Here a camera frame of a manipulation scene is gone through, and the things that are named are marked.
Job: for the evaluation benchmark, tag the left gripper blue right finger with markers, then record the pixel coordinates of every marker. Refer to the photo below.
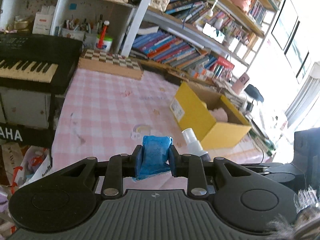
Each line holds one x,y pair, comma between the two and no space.
191,167

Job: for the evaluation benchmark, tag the dark blue spray bottle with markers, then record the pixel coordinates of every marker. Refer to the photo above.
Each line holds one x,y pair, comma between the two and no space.
194,146

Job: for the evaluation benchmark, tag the white tub green lid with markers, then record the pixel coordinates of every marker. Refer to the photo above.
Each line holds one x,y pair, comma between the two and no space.
106,45

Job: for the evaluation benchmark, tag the yellow cardboard box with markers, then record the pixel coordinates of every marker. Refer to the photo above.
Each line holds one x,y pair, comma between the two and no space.
190,107

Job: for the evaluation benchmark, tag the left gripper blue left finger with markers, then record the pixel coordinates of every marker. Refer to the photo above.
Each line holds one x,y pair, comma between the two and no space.
119,167

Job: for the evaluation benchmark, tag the row of leaning books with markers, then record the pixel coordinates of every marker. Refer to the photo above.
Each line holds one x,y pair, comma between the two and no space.
166,48

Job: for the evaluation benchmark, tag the black electronic keyboard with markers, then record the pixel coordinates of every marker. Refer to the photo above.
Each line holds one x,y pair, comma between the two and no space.
38,63

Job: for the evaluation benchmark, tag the red tassel ornament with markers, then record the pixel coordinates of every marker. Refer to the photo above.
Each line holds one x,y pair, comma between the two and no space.
102,35

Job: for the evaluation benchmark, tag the pink cylindrical holder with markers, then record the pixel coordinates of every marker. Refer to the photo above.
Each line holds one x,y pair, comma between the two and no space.
240,83

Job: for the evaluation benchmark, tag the white bookshelf frame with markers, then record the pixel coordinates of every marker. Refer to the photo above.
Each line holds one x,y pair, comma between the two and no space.
83,20

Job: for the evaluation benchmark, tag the pink fluffy cloth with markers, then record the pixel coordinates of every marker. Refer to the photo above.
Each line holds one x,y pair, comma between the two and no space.
219,114

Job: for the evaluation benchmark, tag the pink checkered tablecloth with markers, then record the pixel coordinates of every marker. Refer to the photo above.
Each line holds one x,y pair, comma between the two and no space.
104,115

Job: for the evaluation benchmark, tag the wooden chess board box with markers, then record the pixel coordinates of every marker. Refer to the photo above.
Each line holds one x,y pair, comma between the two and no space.
114,64

